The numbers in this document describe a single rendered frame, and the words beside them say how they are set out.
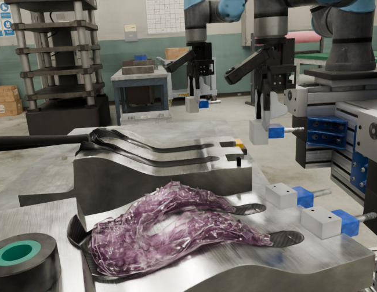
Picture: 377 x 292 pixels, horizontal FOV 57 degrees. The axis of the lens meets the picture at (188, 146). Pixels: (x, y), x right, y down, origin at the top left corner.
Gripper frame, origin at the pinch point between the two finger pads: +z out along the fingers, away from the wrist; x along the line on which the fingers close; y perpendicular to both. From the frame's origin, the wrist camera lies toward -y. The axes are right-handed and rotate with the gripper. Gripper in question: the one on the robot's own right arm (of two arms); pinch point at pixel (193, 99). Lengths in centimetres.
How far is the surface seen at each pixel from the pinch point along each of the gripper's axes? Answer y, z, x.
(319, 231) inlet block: -8, 9, -81
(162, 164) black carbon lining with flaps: -24, 7, -45
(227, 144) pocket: -3.6, 7.0, -37.5
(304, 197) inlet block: -3, 9, -71
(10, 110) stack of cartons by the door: -167, 84, 604
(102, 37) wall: 22, -40, 605
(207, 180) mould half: -16, 9, -55
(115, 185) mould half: -35, 8, -50
